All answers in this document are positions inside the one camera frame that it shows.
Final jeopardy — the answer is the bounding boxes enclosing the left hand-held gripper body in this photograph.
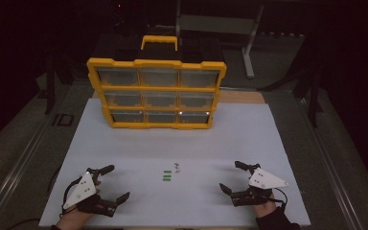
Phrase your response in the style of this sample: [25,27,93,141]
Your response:
[62,172,118,219]

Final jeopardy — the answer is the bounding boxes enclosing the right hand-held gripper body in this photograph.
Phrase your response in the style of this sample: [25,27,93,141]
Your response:
[230,167,289,208]

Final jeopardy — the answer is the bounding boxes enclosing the clear plastic drawer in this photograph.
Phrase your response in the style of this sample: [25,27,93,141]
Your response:
[177,110,211,125]

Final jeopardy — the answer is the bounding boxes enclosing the yellow and black drawer organizer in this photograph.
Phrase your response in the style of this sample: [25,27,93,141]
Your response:
[85,34,228,130]

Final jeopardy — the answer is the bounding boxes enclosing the person's right hand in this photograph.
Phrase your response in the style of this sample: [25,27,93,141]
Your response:
[252,191,278,219]

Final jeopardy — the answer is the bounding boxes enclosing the person's left hand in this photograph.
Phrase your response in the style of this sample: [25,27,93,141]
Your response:
[57,205,94,230]

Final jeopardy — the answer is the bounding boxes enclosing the white table mat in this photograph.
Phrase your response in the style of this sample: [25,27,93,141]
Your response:
[38,97,311,228]

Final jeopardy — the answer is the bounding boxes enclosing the group of clear drawers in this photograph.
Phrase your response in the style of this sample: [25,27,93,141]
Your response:
[96,67,220,125]

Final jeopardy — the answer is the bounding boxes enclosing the black stand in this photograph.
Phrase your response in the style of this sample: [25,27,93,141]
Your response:
[295,37,325,128]
[42,52,58,115]

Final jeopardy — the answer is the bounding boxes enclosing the grey metal stand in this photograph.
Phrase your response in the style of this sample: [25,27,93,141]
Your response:
[175,0,266,80]

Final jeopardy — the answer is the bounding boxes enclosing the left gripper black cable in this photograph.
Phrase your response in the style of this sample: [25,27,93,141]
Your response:
[60,175,91,219]

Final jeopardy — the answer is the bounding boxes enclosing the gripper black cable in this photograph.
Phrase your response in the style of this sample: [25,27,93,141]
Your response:
[267,187,289,209]
[60,175,91,219]

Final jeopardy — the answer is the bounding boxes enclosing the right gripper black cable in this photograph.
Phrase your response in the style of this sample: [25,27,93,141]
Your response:
[267,187,289,209]

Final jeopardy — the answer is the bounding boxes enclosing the black floor cable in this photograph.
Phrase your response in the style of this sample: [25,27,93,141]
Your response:
[5,218,42,230]

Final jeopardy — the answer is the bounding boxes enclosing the aluminium rail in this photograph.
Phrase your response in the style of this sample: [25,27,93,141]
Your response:
[295,95,365,230]
[0,92,78,230]

